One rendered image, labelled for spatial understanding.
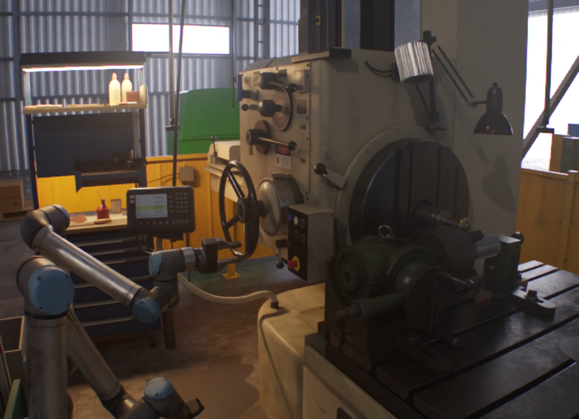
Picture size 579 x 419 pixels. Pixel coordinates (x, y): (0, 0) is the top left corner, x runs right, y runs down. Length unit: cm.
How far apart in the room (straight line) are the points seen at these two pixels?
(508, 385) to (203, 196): 357
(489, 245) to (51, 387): 146
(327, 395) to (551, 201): 248
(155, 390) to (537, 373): 115
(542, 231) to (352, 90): 256
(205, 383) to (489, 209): 197
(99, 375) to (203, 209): 306
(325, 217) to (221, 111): 429
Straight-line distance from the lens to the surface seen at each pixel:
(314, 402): 212
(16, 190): 804
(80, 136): 354
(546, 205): 387
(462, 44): 208
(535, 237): 396
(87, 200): 425
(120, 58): 333
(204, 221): 450
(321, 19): 293
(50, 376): 135
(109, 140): 354
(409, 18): 228
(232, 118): 579
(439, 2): 216
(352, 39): 262
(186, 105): 565
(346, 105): 167
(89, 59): 332
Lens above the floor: 170
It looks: 12 degrees down
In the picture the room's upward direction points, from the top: straight up
